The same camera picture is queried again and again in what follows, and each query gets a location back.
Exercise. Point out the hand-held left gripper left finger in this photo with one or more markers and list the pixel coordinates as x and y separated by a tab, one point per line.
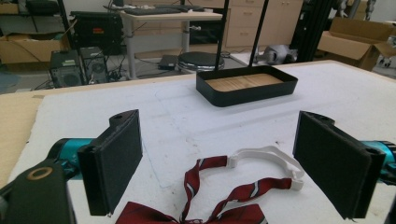
112	161

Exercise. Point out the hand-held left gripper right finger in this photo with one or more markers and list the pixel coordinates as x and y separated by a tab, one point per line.
333	161

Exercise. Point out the red striped bow tie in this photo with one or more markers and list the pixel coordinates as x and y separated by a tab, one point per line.
243	193

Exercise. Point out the black computer tower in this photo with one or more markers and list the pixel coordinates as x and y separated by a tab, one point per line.
66	70
95	63

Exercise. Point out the black rack with wooden-bottomed tray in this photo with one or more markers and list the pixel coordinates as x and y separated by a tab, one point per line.
246	93

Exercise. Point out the flat black device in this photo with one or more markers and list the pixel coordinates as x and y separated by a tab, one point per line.
168	62

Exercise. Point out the large open cardboard box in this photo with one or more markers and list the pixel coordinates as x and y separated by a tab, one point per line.
351	46

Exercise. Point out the grey and white rounded device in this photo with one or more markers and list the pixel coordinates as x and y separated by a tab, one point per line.
277	53

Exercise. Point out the black equipment case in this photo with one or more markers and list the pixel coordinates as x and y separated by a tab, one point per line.
96	32

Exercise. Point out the round black stool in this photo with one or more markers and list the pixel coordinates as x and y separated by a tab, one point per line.
199	60

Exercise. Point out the light wooden drawer cabinet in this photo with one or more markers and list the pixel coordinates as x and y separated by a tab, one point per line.
280	21

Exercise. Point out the black keyboard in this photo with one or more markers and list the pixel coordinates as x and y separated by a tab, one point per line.
152	11

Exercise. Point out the light wooden desk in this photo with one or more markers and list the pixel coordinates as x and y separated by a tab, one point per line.
174	17

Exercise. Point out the black bag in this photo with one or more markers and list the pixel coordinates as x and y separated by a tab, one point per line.
42	6

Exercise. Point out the black metal frame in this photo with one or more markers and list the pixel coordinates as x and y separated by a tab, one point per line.
314	28

